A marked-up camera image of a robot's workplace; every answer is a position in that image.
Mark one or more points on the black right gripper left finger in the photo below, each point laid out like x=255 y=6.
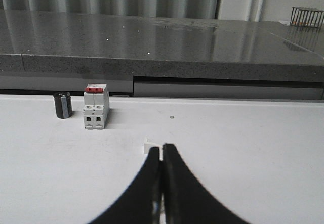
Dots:
x=141 y=200

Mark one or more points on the black cylindrical capacitor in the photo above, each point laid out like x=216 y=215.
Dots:
x=63 y=105

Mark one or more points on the dark wire rack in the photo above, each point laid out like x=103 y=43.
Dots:
x=306 y=17

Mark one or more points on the grey stone counter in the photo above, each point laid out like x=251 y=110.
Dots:
x=44 y=52

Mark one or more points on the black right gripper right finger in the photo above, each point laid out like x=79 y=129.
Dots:
x=185 y=198

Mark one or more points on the white half-ring clamp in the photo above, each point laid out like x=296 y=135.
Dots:
x=148 y=144

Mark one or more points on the white circuit breaker red switch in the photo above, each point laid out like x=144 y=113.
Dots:
x=96 y=106

